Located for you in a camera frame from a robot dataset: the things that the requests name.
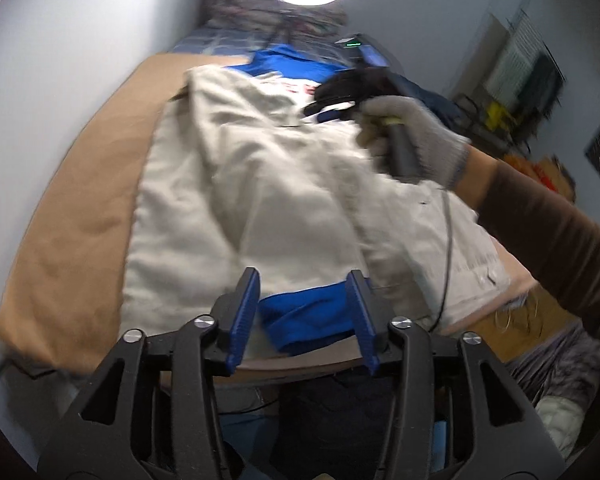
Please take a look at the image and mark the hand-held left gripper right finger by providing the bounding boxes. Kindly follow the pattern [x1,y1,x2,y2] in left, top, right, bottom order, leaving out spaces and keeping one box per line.
[345,270,566,480]

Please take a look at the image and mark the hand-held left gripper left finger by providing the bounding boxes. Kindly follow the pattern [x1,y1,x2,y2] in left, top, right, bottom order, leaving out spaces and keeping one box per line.
[37,267,261,480]

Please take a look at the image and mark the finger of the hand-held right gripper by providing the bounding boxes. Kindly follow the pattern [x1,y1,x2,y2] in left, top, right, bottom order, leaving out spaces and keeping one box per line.
[304,101,362,123]

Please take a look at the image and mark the white and blue jacket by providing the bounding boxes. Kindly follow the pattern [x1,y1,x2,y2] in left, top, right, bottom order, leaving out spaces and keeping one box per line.
[121,44,513,356]

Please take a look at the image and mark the person's right forearm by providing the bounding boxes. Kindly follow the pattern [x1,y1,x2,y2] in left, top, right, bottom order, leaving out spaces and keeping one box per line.
[450,146,600,346]

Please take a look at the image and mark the black clothes rack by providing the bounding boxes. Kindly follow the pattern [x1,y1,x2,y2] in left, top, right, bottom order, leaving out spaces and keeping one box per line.
[450,10,566,156]

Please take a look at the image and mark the dark hanging clothes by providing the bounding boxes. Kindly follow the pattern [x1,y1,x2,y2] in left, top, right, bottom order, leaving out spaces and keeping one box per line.
[525,55,563,116]

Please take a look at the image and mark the person's right hand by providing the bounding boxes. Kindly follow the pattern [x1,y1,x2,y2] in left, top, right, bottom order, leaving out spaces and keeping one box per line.
[355,95,473,192]

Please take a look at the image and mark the folded floral quilt stack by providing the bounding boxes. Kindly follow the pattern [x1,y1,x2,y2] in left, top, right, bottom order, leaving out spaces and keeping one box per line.
[200,0,348,37]

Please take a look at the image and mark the blue patterned mat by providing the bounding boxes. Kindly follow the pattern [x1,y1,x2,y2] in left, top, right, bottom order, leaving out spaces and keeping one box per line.
[170,27,351,68]

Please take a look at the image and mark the striped towel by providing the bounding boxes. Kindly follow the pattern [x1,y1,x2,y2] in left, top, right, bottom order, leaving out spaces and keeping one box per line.
[485,40,536,106]

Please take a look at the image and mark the tan blanket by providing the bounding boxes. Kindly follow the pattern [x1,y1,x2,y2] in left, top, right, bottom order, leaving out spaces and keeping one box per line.
[0,54,576,377]

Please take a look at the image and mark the grey fuzzy cloth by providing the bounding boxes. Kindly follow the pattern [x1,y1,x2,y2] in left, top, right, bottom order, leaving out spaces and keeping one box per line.
[505,325,600,411]

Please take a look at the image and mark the white quilted cloth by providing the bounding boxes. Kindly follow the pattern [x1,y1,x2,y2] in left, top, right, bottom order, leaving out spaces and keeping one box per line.
[535,395,587,457]

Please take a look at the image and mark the black cable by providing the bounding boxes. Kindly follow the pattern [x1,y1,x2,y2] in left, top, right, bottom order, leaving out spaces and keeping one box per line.
[427,187,455,333]

